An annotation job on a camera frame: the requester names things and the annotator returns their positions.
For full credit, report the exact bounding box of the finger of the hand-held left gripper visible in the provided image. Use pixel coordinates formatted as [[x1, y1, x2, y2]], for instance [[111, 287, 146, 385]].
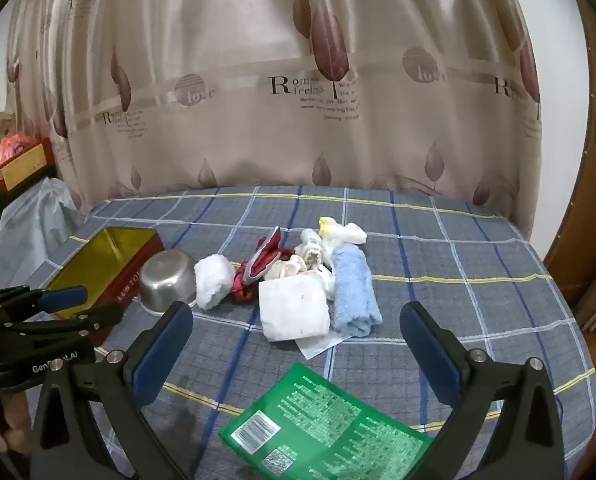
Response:
[[0, 304, 125, 337], [0, 285, 90, 317]]

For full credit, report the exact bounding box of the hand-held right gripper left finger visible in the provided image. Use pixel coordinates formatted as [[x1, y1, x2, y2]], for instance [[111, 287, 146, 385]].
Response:
[[30, 301, 195, 480]]

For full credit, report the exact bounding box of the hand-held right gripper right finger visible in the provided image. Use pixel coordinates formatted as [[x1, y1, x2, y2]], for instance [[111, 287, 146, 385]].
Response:
[[399, 301, 564, 480]]

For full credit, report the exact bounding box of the red gold tin box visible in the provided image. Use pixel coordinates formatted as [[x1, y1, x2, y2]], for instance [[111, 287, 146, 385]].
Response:
[[45, 226, 166, 346]]

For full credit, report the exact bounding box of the steel bowl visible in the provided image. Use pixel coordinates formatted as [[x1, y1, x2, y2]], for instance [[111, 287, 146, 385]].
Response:
[[138, 249, 199, 313]]

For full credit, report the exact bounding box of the person's left hand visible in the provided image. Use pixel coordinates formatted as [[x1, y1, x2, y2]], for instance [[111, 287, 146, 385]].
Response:
[[0, 390, 34, 456]]

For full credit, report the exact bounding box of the grey plaid bed sheet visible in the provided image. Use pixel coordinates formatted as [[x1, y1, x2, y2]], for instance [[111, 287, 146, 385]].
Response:
[[0, 185, 596, 480]]

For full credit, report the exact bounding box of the translucent plastic cover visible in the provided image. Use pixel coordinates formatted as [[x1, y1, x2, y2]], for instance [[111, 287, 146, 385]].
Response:
[[0, 177, 79, 291]]

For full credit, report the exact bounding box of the white fluffy towel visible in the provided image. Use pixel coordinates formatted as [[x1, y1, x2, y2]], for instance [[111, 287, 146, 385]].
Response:
[[194, 254, 235, 310]]

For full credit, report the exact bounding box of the light blue towel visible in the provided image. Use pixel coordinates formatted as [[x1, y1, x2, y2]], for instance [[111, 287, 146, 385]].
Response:
[[332, 245, 383, 338]]

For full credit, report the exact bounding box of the white paper sheet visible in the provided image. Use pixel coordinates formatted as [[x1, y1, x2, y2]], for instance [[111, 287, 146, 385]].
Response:
[[294, 330, 346, 360]]

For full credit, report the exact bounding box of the red white cloth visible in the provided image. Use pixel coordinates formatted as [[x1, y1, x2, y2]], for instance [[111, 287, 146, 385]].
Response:
[[232, 226, 296, 305]]

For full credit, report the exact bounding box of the green packet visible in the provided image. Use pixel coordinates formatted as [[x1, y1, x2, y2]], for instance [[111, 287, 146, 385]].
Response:
[[219, 363, 433, 480]]

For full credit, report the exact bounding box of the red cardboard box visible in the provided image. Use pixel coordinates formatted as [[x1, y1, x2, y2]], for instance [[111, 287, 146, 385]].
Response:
[[0, 136, 58, 192]]

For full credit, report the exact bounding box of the white folded cloth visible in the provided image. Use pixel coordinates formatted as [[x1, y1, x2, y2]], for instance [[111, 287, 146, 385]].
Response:
[[258, 271, 331, 343]]

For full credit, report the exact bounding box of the white yellow plastic bag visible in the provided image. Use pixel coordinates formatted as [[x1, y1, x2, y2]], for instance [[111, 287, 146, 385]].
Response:
[[319, 216, 367, 246]]

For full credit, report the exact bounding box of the white gold-printed plastic bag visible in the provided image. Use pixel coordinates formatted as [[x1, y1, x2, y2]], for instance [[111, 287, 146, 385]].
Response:
[[298, 228, 329, 268]]

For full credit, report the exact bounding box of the pink plastic bag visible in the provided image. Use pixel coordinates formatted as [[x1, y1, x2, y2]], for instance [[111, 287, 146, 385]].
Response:
[[0, 132, 36, 165]]

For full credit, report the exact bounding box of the wooden door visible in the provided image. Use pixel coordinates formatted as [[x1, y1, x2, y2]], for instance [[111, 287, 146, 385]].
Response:
[[542, 0, 596, 376]]

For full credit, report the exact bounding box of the beige leaf-print curtain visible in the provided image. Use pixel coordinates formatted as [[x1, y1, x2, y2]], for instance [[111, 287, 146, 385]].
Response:
[[5, 0, 543, 241]]

